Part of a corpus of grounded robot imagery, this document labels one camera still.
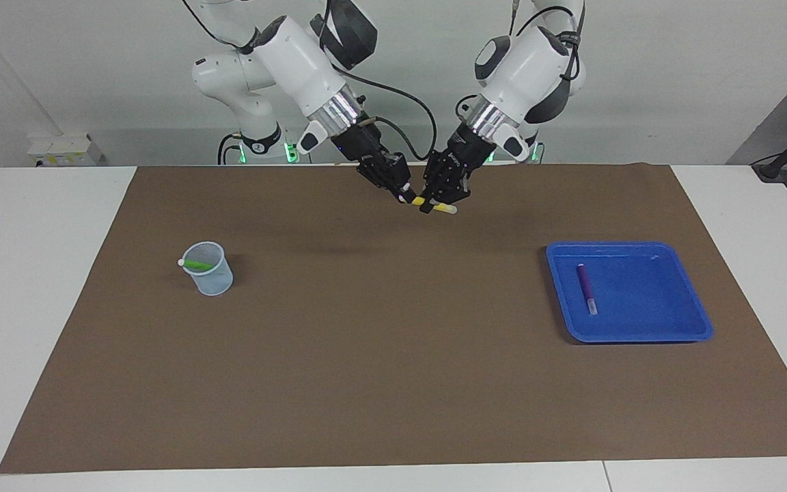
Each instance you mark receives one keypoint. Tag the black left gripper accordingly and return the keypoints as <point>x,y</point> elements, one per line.
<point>468,147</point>

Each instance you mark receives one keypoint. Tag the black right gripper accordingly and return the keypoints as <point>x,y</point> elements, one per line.
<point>359,145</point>

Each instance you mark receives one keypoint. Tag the yellow marker pen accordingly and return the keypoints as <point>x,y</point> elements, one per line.
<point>447,209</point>

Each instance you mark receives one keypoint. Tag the purple marker pen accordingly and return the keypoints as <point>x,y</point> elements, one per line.
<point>585,283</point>

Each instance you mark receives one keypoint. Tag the green marker pen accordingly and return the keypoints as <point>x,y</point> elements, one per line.
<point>197,264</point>

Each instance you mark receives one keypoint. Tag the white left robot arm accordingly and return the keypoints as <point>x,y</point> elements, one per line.
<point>523,68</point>

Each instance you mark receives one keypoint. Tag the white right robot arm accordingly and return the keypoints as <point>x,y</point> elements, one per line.
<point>298,61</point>

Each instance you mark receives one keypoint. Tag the blue plastic tray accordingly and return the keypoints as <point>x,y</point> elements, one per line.
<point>646,294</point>

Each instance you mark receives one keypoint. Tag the translucent plastic pen cup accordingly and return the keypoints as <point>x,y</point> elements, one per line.
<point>216,281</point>

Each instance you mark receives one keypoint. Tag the brown table mat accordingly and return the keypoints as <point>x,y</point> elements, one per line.
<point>393,383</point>

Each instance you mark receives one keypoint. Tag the white wall power strip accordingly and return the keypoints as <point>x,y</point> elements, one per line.
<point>65,150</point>

